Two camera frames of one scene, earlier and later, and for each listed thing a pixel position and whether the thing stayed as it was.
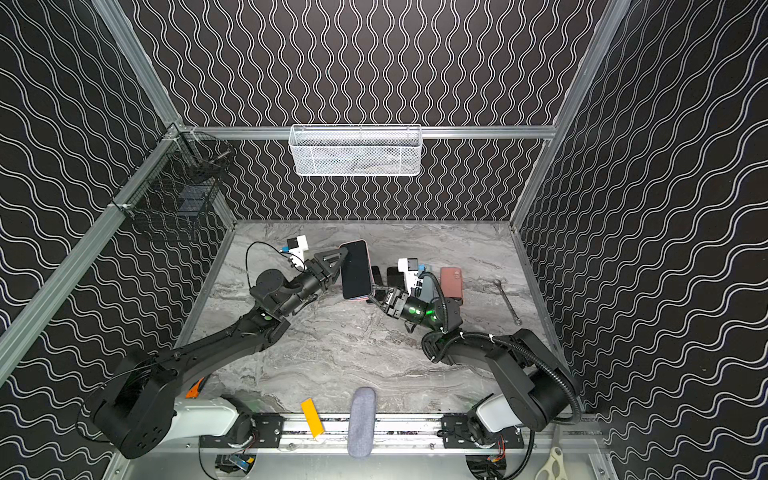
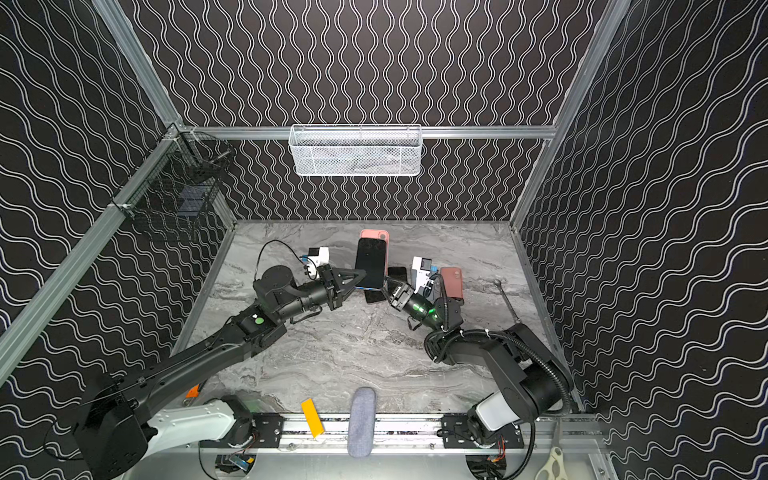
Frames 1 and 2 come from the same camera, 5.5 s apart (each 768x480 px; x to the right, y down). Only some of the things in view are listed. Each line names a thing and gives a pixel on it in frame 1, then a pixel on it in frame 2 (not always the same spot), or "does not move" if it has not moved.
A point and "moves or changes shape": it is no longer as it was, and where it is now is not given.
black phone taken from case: x=395 y=278 does not move
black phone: x=356 y=271 moves or changes shape
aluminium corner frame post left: x=137 y=57 does not move
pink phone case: x=452 y=282 does not move
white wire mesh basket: x=355 y=150 does not move
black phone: x=377 y=276 moves or changes shape
